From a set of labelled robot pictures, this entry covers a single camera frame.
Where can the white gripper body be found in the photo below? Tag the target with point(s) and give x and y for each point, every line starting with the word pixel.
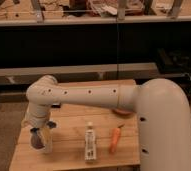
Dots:
pixel 34 121

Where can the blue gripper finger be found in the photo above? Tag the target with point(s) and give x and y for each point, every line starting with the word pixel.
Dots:
pixel 51 124
pixel 34 130

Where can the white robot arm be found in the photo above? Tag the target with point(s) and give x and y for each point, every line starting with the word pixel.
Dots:
pixel 163 110

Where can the small black object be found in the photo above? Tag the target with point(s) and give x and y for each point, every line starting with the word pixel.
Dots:
pixel 56 106

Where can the wooden table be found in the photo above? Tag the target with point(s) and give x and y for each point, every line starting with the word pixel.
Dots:
pixel 68 142

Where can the white tube with cap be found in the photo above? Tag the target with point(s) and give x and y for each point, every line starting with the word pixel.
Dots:
pixel 90 143

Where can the orange carrot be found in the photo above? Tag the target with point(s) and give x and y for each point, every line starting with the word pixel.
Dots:
pixel 115 138

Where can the orange round plate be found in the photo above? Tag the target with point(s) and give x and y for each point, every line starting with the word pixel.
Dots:
pixel 122 112

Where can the long metal shelf rail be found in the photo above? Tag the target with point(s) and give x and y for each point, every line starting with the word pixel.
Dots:
pixel 77 69

